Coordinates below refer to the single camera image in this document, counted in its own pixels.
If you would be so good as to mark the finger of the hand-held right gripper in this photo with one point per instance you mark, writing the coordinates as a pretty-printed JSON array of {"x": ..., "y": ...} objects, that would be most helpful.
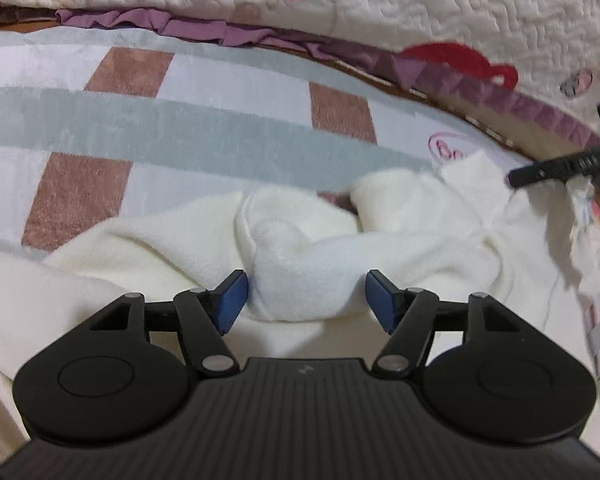
[{"x": 555, "y": 167}]

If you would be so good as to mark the tan bed base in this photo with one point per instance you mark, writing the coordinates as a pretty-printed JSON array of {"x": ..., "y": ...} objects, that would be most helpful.
[{"x": 530, "y": 127}]

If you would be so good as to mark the white fleece garment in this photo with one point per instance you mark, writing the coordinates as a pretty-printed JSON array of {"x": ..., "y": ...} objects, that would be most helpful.
[{"x": 305, "y": 265}]

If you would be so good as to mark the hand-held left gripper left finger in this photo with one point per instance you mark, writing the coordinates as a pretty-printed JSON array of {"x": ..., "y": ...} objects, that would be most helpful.
[{"x": 232, "y": 300}]

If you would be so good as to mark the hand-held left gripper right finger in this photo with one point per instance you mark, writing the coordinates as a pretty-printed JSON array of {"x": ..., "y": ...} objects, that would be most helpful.
[{"x": 380, "y": 300}]

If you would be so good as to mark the checked floor mat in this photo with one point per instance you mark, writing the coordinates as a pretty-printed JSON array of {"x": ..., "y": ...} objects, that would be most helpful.
[{"x": 205, "y": 110}]

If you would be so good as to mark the bear print quilt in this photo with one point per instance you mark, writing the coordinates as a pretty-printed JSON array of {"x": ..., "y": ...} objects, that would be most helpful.
[{"x": 380, "y": 0}]

